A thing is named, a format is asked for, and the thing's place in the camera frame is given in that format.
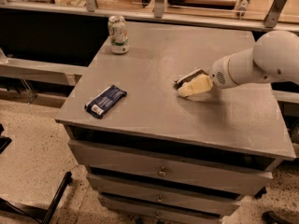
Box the bottom grey drawer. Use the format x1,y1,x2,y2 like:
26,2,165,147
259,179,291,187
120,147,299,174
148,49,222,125
98,194,222,224

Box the green white soda can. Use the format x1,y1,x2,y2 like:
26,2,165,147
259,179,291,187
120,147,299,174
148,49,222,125
107,16,129,54

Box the long metal shelf rail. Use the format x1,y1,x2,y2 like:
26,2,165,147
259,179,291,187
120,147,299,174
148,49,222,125
0,0,299,33

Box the black chair leg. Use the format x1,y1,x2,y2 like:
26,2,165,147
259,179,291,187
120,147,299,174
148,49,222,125
0,172,72,224

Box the grey drawer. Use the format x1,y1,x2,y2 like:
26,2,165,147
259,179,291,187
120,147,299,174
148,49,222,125
86,173,241,217
69,140,272,196
98,194,222,224

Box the top grey drawer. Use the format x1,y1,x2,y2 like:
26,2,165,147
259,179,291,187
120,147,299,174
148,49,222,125
69,140,272,196

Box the black object floor corner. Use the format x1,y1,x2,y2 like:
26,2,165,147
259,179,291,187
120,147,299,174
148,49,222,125
262,211,291,224

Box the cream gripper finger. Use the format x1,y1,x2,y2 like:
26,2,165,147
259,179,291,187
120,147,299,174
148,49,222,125
178,75,213,97
176,69,206,86

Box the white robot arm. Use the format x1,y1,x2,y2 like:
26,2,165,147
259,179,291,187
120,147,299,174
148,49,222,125
176,31,299,97

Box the grey metal side bench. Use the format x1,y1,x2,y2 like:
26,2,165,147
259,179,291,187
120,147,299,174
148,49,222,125
0,58,87,86

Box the middle grey drawer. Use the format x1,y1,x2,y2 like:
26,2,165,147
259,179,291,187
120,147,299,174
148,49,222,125
86,173,241,217

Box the black rxbar chocolate bar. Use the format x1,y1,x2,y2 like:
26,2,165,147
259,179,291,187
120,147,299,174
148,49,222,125
174,80,186,93

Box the blue rxbar snack bar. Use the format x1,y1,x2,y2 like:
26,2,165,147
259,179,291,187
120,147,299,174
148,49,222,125
84,85,127,119

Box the grey drawer cabinet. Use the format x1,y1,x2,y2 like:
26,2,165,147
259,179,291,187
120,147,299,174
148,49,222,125
55,21,297,224

